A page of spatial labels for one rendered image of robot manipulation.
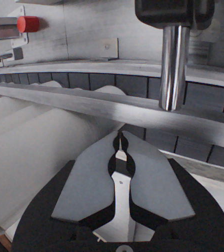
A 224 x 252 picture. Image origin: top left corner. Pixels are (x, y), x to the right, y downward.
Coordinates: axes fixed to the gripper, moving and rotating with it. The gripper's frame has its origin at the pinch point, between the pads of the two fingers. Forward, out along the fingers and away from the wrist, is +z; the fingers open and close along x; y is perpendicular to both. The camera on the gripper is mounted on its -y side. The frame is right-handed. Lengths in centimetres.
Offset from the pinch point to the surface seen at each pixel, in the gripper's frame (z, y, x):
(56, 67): 11.8, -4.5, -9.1
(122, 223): 6.1, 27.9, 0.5
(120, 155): 2.3, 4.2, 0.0
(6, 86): 4.4, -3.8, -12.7
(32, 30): 20.1, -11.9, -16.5
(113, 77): 6.7, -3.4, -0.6
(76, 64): 9.7, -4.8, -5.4
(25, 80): 16.7, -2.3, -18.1
